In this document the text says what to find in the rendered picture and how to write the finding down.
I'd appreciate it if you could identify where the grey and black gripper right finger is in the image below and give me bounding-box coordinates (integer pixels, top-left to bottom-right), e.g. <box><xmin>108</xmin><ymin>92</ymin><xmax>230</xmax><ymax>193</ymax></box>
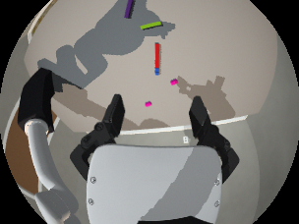
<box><xmin>189</xmin><ymin>96</ymin><xmax>240</xmax><ymax>184</ymax></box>

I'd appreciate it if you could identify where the purple rod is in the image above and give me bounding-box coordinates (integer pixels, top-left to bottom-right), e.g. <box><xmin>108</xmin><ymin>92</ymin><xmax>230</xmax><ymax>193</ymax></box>
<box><xmin>124</xmin><ymin>0</ymin><xmax>134</xmax><ymax>18</ymax></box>

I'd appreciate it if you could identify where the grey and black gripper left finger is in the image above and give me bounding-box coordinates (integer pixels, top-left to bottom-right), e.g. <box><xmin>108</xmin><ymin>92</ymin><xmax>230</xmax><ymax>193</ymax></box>
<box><xmin>70</xmin><ymin>94</ymin><xmax>125</xmax><ymax>181</ymax></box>

